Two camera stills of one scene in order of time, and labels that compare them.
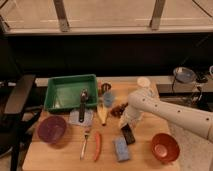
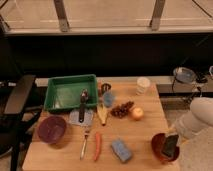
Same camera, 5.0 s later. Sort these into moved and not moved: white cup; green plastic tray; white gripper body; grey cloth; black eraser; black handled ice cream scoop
Moved: white gripper body; black eraser
Not moved: black handled ice cream scoop; grey cloth; green plastic tray; white cup
